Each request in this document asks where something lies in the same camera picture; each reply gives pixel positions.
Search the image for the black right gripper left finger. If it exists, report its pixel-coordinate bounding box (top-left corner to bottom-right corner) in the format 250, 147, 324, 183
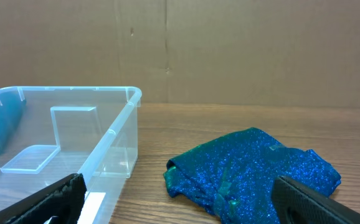
0, 173, 87, 224

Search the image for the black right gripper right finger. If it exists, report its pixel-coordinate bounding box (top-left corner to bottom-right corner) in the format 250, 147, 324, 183
271, 176, 360, 224

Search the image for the sparkly blue green cloth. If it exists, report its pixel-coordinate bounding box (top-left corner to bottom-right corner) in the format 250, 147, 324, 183
163, 128, 341, 223

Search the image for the clear plastic container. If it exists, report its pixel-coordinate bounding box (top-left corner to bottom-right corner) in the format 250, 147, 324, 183
0, 86, 142, 223

